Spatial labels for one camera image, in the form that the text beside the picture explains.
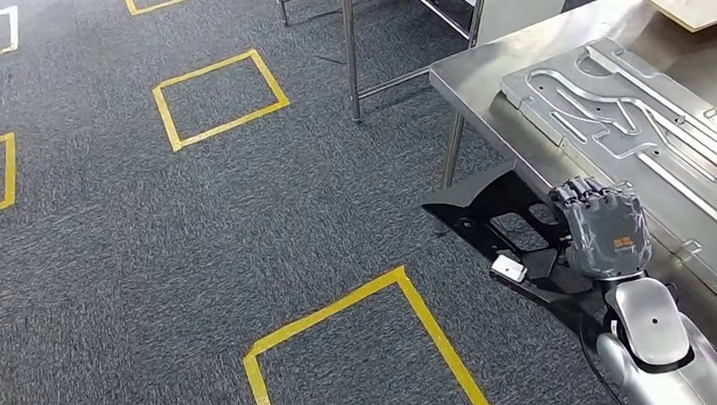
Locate stainless steel workbench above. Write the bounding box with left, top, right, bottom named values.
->
left=420, top=0, right=717, bottom=405

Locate long black plastic part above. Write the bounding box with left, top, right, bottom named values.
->
left=417, top=153, right=614, bottom=354

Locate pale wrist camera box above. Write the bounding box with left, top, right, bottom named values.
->
left=489, top=251, right=530, bottom=287

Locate stainless steel side table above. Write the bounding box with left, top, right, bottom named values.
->
left=273, top=0, right=513, bottom=132

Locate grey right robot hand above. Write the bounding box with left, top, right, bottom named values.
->
left=547, top=170, right=655, bottom=286

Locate stamped sheet metal panel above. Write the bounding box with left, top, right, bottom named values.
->
left=495, top=24, right=717, bottom=384

